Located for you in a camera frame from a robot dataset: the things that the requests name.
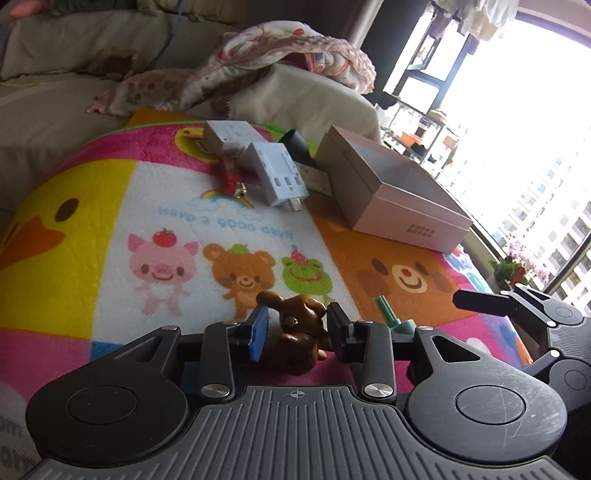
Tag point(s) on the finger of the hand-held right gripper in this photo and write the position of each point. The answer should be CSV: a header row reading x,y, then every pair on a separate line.
x,y
480,302
558,369

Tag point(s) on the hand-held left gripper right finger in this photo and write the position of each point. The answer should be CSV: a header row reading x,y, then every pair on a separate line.
x,y
337,332

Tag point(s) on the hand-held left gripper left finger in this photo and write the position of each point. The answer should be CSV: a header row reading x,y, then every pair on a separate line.
x,y
259,334

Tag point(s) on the brown bear figurine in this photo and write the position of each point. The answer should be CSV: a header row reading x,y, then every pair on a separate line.
x,y
295,323

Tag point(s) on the teal plastic toy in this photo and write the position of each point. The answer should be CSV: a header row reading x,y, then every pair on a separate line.
x,y
385,309

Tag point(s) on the pink cardboard box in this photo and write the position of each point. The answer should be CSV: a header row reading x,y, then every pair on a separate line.
x,y
369,198

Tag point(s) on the red charm with gold bell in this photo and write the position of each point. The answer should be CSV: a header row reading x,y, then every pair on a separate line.
x,y
229,177

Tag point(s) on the white usb hub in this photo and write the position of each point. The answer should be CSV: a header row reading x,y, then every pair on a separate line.
x,y
277,170

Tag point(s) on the black round case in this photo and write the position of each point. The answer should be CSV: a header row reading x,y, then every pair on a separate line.
x,y
295,145

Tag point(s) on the small white box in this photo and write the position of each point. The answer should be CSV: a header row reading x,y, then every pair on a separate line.
x,y
226,134

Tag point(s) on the potted plant with pink flowers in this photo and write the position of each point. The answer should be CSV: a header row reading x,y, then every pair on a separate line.
x,y
508,267

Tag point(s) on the colourful cartoon printed blanket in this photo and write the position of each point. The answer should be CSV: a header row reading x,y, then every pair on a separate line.
x,y
161,184

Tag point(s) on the orange plastic basin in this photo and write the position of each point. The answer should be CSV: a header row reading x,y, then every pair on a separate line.
x,y
410,135

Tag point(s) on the metal balcony rack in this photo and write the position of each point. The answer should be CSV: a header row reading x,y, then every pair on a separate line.
x,y
431,115

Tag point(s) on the pink floral blanket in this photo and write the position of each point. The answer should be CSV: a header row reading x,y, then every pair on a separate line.
x,y
258,55

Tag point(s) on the hanging laundry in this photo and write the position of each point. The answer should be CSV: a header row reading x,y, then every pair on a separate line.
x,y
485,16

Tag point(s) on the beige sofa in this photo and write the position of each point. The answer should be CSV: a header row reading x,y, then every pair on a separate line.
x,y
46,115

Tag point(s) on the pink plush toy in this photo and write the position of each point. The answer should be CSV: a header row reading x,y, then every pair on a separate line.
x,y
23,7

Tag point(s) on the dark window frame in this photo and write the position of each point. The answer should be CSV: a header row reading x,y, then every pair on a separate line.
x,y
415,50

